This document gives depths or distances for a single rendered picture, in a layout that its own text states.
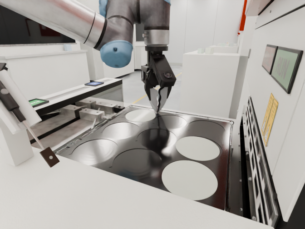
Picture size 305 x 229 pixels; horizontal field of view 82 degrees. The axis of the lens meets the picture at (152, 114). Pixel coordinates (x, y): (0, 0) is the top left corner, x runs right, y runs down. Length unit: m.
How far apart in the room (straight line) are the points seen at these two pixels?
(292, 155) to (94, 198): 0.21
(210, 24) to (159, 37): 7.83
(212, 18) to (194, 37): 0.95
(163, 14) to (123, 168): 0.40
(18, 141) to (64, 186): 0.10
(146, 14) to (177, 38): 8.07
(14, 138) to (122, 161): 0.19
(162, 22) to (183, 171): 0.39
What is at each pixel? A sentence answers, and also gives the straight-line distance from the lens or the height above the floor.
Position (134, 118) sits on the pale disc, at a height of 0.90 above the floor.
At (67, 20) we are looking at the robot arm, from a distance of 0.44.
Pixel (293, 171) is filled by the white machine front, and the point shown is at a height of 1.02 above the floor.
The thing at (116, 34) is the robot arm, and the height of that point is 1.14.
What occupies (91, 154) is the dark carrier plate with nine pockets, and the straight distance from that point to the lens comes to 0.42.
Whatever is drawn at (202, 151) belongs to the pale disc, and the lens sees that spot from 0.42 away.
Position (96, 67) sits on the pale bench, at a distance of 5.12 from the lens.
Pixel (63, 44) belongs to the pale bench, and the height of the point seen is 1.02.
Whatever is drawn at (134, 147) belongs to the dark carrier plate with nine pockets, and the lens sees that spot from 0.42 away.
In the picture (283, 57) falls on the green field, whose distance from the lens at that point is 0.32.
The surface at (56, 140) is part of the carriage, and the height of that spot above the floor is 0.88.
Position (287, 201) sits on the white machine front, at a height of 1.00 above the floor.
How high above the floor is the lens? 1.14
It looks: 23 degrees down
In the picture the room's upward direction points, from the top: straight up
